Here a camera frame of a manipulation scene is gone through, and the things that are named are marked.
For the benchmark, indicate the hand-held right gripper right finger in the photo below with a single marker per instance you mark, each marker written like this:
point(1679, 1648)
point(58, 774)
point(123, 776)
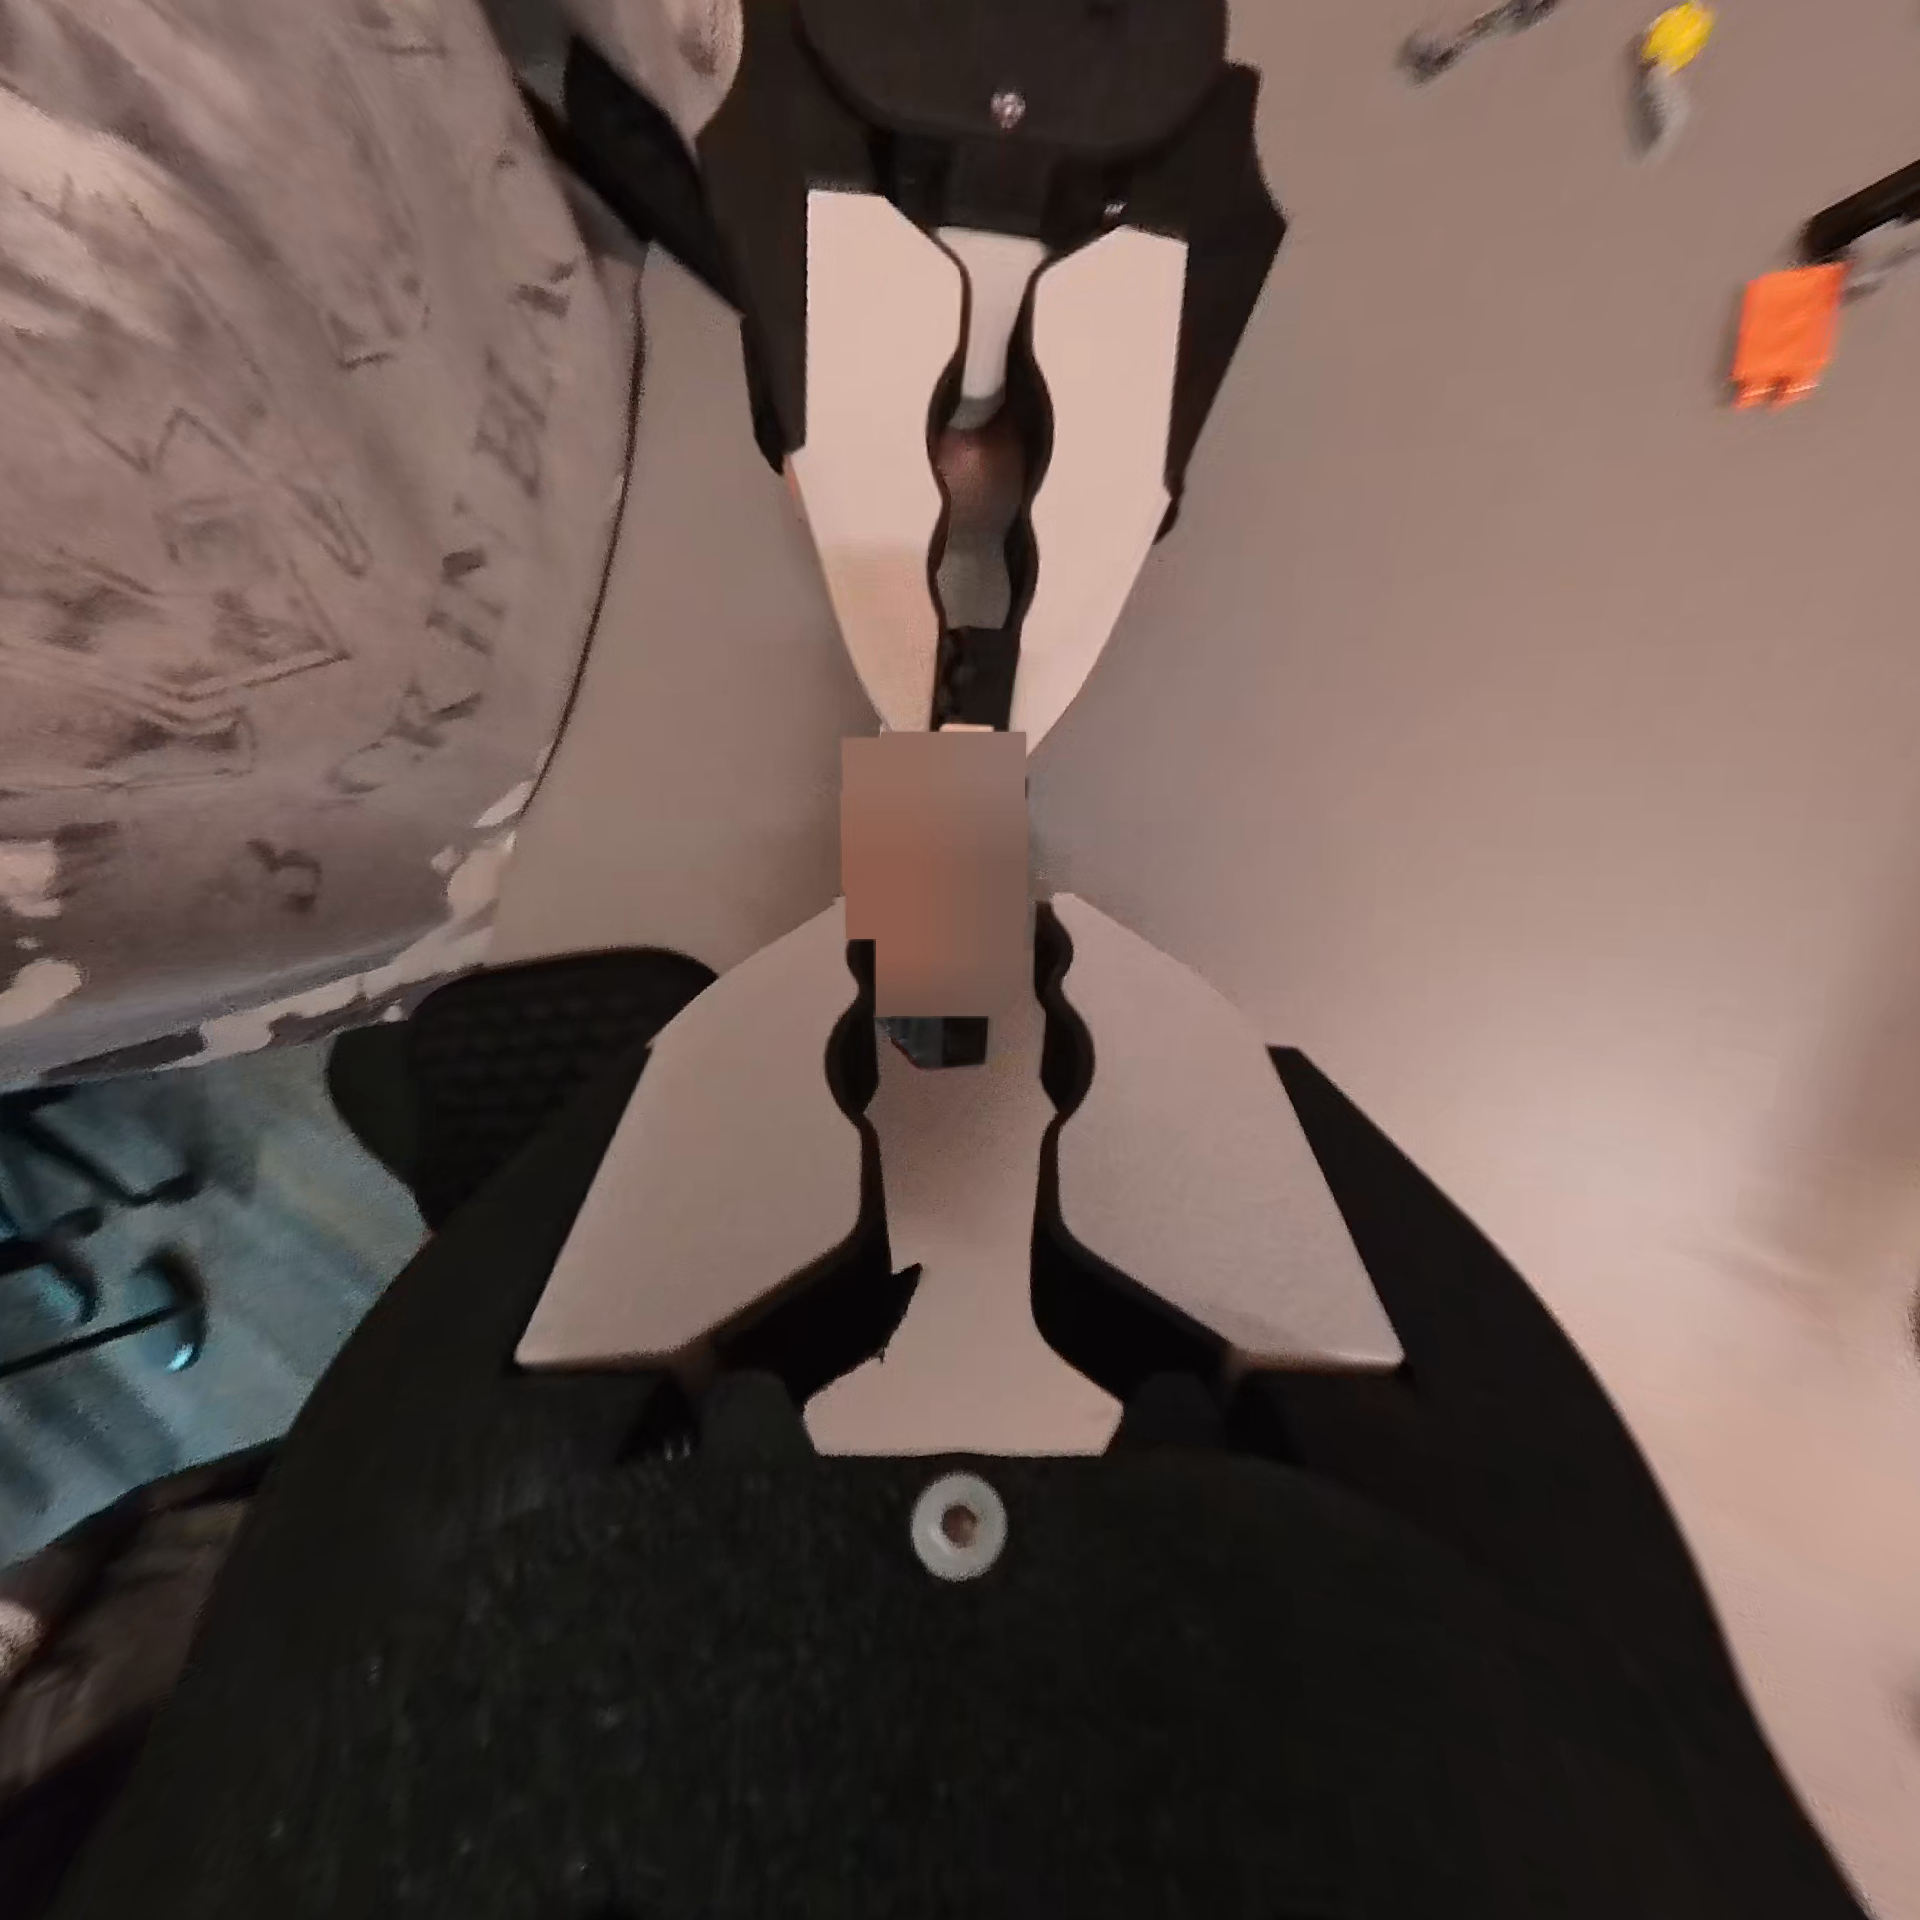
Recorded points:
point(1231, 1201)

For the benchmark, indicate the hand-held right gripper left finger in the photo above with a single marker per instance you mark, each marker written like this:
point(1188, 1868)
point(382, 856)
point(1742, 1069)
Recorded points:
point(692, 1201)

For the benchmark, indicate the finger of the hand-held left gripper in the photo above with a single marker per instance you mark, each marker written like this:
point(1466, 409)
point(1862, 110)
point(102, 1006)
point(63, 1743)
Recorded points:
point(1111, 422)
point(871, 422)

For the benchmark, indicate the orange white lego car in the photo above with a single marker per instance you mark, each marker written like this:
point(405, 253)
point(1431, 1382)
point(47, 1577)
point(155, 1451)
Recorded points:
point(932, 1039)

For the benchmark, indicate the grey bumpy lego piece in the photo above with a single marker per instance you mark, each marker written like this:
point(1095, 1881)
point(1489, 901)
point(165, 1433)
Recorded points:
point(1470, 38)

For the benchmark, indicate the yellow grey lego piece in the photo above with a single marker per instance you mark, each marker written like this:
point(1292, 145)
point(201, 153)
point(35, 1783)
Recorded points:
point(1670, 46)

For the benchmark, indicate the orange lego plate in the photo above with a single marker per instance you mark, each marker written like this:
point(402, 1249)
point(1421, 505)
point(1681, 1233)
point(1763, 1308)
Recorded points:
point(1788, 333)

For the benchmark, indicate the black textured pad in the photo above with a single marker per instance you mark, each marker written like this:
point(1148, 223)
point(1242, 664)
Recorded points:
point(526, 1067)

